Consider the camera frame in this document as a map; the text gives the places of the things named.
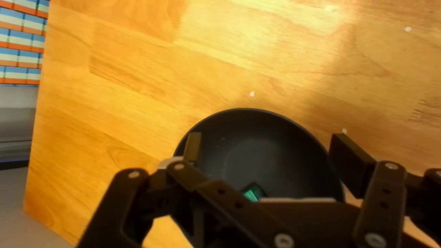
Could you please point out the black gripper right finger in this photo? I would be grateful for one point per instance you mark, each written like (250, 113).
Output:
(389, 194)

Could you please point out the black bowl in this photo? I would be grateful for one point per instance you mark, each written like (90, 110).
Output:
(253, 146)

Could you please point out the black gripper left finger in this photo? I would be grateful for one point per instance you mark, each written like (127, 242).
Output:
(209, 212)

